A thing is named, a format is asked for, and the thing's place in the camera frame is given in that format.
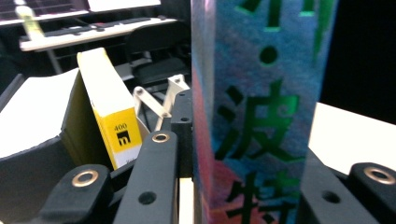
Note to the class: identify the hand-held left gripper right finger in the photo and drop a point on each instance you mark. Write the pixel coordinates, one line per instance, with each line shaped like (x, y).
(323, 193)

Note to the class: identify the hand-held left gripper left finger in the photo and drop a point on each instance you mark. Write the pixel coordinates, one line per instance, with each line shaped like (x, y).
(149, 174)

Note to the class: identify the white expandable bookend rack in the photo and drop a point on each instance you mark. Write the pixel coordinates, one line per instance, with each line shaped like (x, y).
(152, 99)

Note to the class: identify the yellow cover book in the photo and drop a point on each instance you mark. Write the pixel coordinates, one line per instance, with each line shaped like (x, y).
(109, 102)

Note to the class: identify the thick black book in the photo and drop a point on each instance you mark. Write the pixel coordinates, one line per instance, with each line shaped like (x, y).
(31, 118)

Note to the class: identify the black chair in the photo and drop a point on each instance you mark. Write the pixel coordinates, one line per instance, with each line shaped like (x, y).
(158, 62)

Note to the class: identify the white desk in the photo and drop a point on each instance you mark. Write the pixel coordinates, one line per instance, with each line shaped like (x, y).
(93, 34)
(46, 17)

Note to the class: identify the black keyboard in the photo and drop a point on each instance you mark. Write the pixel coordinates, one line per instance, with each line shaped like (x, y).
(124, 22)

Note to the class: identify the white board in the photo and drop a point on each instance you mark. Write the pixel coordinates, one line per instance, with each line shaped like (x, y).
(124, 4)

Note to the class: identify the yellow green bottle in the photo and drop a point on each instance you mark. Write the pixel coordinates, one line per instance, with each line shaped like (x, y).
(31, 21)

